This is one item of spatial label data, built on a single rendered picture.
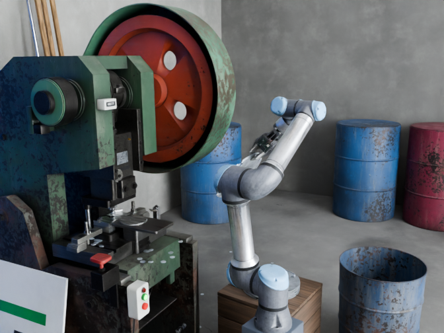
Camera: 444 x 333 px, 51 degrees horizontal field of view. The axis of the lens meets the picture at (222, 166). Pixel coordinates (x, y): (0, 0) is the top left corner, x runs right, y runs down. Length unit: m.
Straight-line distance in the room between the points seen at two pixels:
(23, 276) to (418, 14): 4.00
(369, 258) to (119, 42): 1.74
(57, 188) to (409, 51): 3.64
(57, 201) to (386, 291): 1.55
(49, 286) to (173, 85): 1.07
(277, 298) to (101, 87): 1.06
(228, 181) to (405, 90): 3.39
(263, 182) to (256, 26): 3.78
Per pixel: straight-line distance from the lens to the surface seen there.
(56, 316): 2.19
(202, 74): 2.18
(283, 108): 1.89
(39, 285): 2.23
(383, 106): 4.94
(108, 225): 2.13
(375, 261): 2.73
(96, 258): 1.83
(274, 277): 1.83
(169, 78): 2.32
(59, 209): 2.21
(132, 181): 2.11
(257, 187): 1.66
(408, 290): 2.39
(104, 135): 1.92
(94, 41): 2.55
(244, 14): 5.38
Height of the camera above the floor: 1.49
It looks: 13 degrees down
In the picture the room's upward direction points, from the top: 1 degrees counter-clockwise
